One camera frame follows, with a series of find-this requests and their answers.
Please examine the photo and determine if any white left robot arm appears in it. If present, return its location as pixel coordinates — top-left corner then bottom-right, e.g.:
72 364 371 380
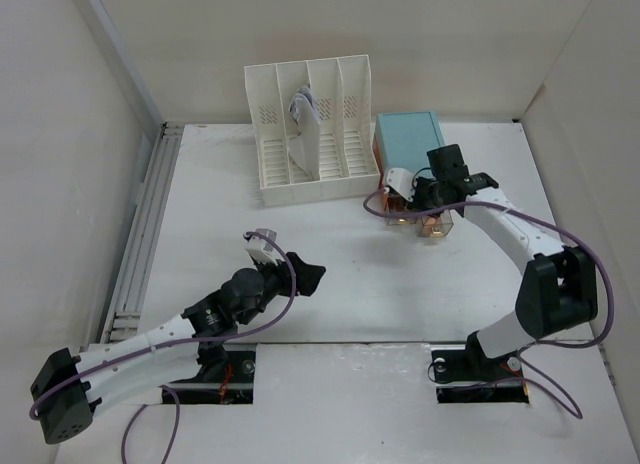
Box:
30 252 326 445

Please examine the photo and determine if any white plastic file organizer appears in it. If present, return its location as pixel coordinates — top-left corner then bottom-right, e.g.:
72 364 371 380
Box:
244 55 380 206

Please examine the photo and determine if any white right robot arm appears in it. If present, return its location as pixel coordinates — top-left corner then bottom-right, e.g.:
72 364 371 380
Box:
411 144 598 378

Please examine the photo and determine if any aluminium frame rail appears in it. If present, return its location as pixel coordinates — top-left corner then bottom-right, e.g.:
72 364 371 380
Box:
96 123 184 344

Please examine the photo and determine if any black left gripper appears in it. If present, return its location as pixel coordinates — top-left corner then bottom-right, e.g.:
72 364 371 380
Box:
237 252 322 325

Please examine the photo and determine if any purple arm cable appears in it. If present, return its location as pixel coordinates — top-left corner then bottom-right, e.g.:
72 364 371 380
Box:
362 183 617 420
28 231 297 464

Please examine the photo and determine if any white spiral bound manual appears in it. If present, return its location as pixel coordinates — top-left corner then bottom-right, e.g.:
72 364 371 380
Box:
288 86 320 181

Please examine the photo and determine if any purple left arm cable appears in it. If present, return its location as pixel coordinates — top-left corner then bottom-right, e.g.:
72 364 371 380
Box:
28 231 297 464

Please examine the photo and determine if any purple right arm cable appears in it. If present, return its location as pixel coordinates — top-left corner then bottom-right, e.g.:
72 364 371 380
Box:
362 183 617 420

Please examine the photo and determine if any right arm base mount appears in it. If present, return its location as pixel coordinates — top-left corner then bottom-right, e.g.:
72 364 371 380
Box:
429 344 529 404

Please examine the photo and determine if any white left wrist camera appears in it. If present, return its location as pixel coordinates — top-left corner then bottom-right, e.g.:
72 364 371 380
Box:
244 228 277 264

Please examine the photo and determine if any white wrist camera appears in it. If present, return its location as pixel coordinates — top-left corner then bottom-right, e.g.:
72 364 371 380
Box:
383 167 417 202
244 228 277 264

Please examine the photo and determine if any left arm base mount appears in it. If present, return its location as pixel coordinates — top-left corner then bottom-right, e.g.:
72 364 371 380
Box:
168 344 257 405

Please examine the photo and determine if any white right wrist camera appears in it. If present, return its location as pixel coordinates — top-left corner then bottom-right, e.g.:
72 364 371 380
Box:
383 167 417 202

